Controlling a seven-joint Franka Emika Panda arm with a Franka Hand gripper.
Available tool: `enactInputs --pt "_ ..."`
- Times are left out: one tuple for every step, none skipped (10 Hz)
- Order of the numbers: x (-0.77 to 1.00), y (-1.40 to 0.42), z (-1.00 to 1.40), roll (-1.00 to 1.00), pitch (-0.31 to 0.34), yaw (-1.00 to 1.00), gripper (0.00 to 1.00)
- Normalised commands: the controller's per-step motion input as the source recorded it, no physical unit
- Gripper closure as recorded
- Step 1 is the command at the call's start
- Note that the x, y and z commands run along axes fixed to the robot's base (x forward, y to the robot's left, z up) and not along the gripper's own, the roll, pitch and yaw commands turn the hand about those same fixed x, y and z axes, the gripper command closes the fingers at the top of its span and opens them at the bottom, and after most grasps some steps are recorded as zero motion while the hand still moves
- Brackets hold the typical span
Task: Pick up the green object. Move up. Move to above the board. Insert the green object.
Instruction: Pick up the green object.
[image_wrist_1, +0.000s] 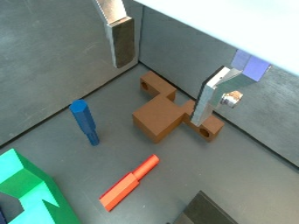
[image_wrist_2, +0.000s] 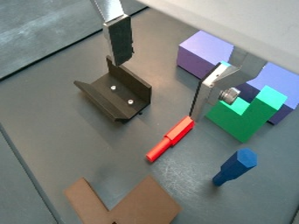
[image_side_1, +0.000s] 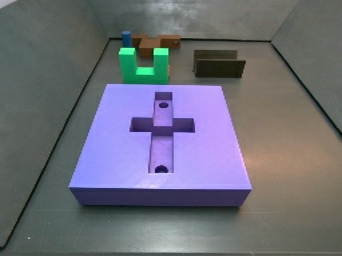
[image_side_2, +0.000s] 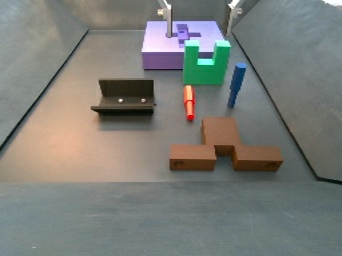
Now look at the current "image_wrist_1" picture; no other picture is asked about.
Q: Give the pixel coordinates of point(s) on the brown T-shaped block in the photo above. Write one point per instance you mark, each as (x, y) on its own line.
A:
(160, 115)

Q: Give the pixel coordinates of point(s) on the red hexagonal peg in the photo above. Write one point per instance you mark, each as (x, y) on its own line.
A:
(126, 185)

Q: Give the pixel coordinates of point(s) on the blue hexagonal peg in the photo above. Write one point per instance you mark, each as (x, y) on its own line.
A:
(80, 110)

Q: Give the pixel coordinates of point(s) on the green U-shaped block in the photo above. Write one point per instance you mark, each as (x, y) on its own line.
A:
(26, 182)

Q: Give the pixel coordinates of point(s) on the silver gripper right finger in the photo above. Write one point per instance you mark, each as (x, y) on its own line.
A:
(219, 90)

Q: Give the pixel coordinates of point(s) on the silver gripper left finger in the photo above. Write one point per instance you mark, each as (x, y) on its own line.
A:
(120, 30)

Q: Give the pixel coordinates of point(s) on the black angle bracket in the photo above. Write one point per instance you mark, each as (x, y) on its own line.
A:
(203, 211)

